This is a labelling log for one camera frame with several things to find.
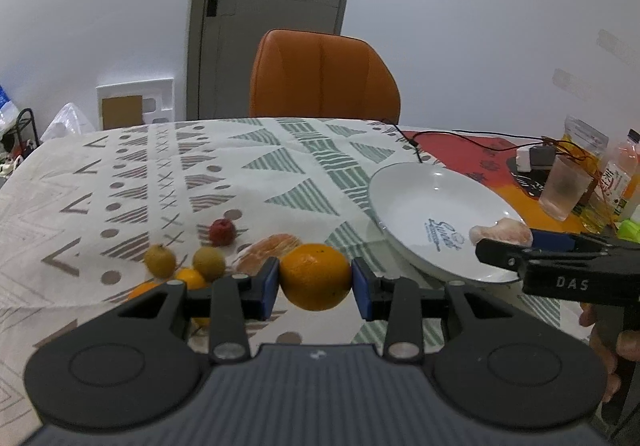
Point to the white foam packaging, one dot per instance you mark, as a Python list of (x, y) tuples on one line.
[(136, 103)]

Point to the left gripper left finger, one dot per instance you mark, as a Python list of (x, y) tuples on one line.
[(228, 303)]

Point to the white ceramic plate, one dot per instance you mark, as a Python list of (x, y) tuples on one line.
[(426, 214)]

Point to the peeled pomelo segment round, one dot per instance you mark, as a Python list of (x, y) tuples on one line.
[(251, 259)]

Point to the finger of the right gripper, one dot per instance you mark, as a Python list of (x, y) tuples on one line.
[(565, 259)]

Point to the blue white bag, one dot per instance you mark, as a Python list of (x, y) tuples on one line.
[(8, 112)]

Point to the person's right hand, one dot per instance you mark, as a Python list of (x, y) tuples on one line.
[(627, 347)]

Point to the ribbed glass cup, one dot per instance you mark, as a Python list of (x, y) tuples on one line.
[(565, 185)]

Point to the white power adapter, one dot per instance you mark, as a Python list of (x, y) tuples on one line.
[(534, 158)]

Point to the drink bottle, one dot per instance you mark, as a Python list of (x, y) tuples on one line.
[(618, 173)]

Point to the patterned white tablecloth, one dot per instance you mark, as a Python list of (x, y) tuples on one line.
[(79, 213)]

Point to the small red fruit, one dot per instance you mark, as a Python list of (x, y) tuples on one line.
[(222, 232)]

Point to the black metal rack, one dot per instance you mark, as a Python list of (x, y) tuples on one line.
[(22, 139)]

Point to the small tangerine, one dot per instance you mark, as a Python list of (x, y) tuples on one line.
[(193, 279)]

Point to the orange leather chair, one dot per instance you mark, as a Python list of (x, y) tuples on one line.
[(312, 75)]

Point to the green-brown round fruit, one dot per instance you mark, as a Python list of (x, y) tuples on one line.
[(160, 261), (210, 263)]

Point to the peeled pomelo segment long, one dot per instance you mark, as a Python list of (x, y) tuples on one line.
[(506, 230)]

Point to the large orange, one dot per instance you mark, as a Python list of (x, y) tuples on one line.
[(143, 288), (315, 277)]

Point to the yellow snack pouch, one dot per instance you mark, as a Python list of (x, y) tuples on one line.
[(585, 143)]

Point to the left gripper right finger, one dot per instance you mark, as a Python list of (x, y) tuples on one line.
[(402, 304)]

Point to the red orange table mat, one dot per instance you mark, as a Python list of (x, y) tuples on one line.
[(489, 159)]

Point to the white plastic bag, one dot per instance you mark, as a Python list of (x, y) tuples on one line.
[(70, 120)]

